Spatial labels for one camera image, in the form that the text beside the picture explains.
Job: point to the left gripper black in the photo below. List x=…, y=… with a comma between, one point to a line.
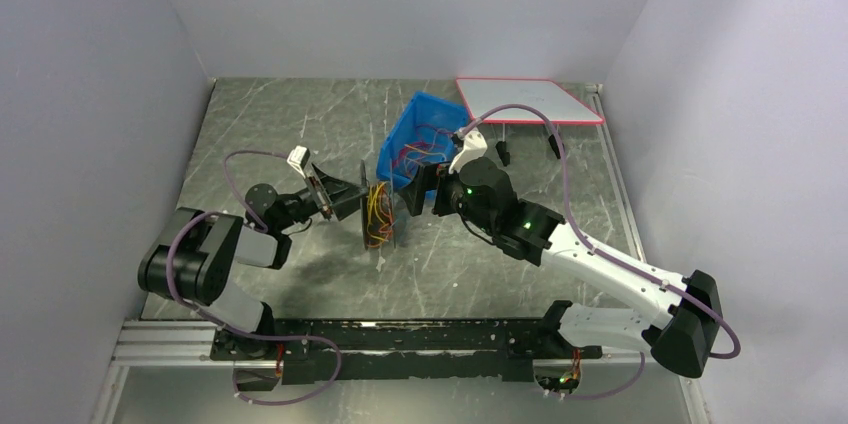
x=319, y=194

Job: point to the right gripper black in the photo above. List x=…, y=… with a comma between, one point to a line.
x=435, y=188

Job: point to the grey perforated cable spool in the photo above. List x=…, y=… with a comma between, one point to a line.
x=378, y=217

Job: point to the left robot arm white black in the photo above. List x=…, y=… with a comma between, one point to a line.
x=191, y=261

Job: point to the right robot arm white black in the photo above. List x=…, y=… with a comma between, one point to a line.
x=672, y=317

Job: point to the blue plastic bin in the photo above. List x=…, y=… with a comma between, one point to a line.
x=421, y=135

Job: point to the black board foot left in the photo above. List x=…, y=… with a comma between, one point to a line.
x=503, y=152

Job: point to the black board foot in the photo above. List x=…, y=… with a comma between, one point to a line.
x=503, y=152
x=556, y=145

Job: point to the white board red rim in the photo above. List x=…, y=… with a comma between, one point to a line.
x=560, y=106

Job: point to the black board foot right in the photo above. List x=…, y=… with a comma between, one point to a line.
x=556, y=145

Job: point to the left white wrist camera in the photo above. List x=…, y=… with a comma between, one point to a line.
x=298, y=159

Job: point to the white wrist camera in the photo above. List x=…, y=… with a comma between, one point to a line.
x=298, y=159
x=472, y=145

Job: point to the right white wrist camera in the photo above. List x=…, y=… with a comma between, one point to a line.
x=472, y=145

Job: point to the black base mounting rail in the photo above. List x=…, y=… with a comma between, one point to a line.
x=347, y=349

